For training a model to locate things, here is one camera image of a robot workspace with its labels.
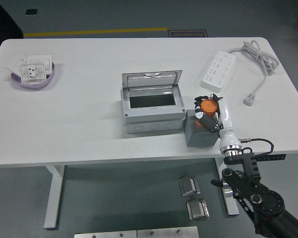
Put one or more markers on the orange cylinder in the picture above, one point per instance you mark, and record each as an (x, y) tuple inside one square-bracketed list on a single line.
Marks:
[(209, 106)]

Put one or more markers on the white power strip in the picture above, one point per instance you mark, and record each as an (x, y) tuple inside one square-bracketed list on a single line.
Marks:
[(218, 72)]

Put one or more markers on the grey cube with round hole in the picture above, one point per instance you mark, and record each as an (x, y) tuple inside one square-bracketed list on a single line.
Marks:
[(198, 138)]

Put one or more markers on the white table leg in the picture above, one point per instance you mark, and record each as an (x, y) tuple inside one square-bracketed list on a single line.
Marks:
[(232, 208), (53, 198)]

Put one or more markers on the dark floor sign with lettering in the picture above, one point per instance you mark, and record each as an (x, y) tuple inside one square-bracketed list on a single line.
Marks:
[(187, 34)]

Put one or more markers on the grey metal base plate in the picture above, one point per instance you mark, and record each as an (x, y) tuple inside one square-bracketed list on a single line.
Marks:
[(104, 234), (167, 233)]

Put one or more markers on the white printed socket panel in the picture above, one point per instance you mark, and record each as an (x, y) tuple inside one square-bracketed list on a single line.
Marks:
[(31, 72)]

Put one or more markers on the white switch plate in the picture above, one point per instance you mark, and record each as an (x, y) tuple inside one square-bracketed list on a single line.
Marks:
[(46, 60), (12, 65)]

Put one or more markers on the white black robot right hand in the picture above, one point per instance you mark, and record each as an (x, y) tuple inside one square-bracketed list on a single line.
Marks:
[(226, 134)]

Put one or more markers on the purple bowl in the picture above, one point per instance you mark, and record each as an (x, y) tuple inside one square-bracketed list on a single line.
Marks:
[(39, 85)]

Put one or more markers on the silver metal foot block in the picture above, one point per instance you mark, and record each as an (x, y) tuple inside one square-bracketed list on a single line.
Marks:
[(197, 210), (188, 186)]

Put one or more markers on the grey electrical box clear flap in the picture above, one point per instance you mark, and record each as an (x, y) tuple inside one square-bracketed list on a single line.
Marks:
[(151, 115)]

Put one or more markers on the black table control panel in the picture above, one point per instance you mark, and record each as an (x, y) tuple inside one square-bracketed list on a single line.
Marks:
[(273, 157)]

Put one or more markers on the black square floor plate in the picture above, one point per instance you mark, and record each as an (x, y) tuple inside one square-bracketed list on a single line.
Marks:
[(31, 11)]

